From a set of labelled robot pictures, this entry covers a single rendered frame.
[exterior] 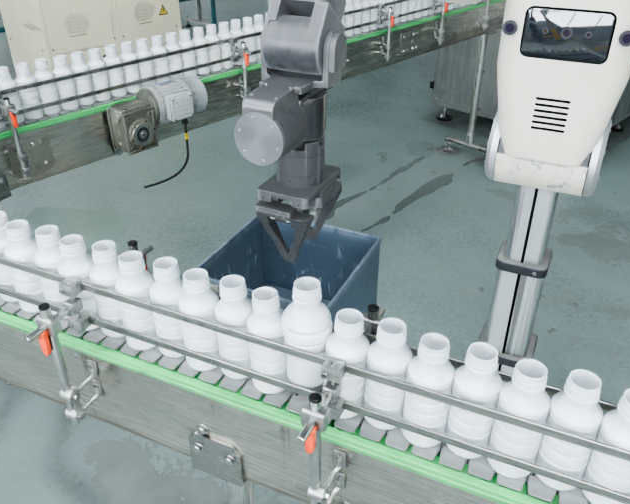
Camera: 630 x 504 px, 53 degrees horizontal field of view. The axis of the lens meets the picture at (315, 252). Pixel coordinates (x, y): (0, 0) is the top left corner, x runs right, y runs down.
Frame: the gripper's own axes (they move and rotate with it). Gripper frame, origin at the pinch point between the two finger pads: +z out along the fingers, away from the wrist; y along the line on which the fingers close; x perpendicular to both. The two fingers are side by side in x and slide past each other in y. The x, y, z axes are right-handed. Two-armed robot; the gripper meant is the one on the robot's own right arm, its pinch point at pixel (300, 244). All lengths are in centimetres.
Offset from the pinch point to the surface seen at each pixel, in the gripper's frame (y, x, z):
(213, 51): -140, -104, 17
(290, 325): 1.9, -0.5, 11.7
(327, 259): -58, -21, 40
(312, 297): 0.0, 1.8, 7.7
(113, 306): 0.4, -33.2, 19.9
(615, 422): 0.2, 40.3, 13.2
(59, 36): -257, -301, 53
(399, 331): -3.0, 13.2, 11.6
